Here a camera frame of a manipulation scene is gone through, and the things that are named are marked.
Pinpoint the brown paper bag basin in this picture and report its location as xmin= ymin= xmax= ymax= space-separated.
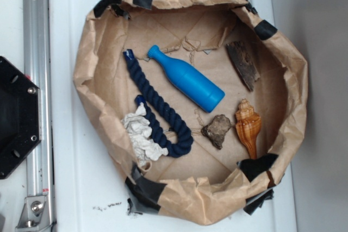
xmin=73 ymin=0 xmax=308 ymax=225

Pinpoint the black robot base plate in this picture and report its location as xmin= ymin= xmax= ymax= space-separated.
xmin=1 ymin=57 xmax=41 ymax=180

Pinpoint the white paper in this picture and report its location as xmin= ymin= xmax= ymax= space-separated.
xmin=121 ymin=102 xmax=169 ymax=167

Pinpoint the dark blue twisted rope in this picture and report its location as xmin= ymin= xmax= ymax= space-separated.
xmin=122 ymin=49 xmax=194 ymax=158

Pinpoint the aluminium extrusion rail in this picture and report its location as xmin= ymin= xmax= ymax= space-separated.
xmin=23 ymin=0 xmax=57 ymax=231

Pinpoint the grey brown rock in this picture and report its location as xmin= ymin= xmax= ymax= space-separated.
xmin=201 ymin=114 xmax=232 ymax=150

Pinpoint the blue plastic bottle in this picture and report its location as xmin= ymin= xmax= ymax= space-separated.
xmin=148 ymin=45 xmax=225 ymax=112

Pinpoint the dark wood bark piece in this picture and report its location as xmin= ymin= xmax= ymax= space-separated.
xmin=226 ymin=41 xmax=260 ymax=92

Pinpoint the orange striped conch shell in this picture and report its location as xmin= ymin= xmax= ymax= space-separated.
xmin=235 ymin=99 xmax=262 ymax=159

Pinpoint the metal corner bracket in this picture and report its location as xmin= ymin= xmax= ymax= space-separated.
xmin=15 ymin=195 xmax=50 ymax=231

